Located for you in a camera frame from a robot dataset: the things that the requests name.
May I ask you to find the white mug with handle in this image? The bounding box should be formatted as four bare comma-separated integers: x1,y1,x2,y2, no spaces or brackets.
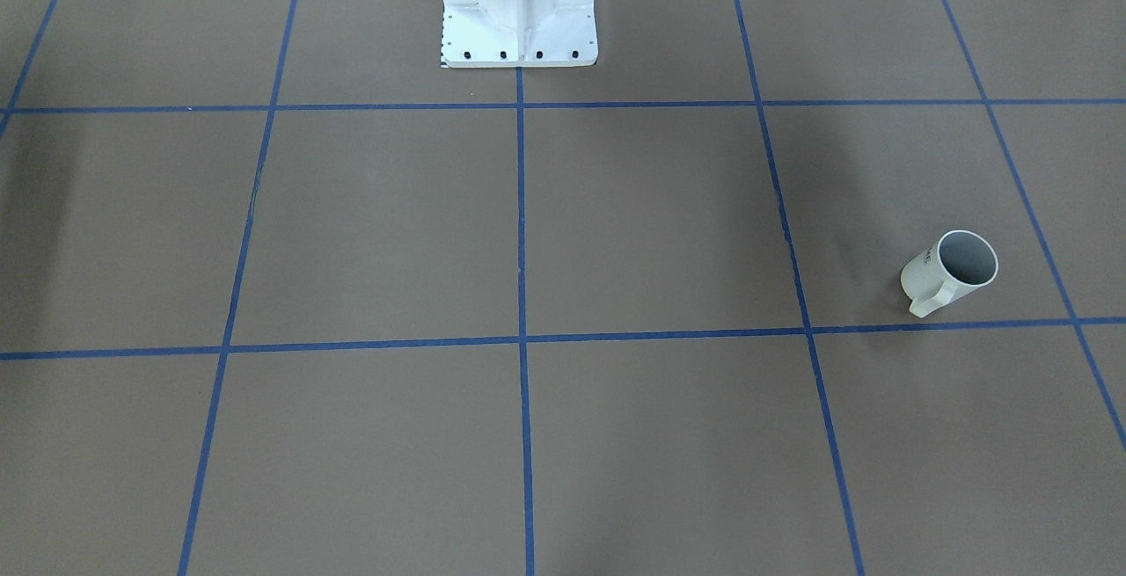
900,230,1000,318

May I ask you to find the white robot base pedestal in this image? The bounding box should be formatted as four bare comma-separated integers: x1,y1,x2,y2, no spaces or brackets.
440,0,599,69

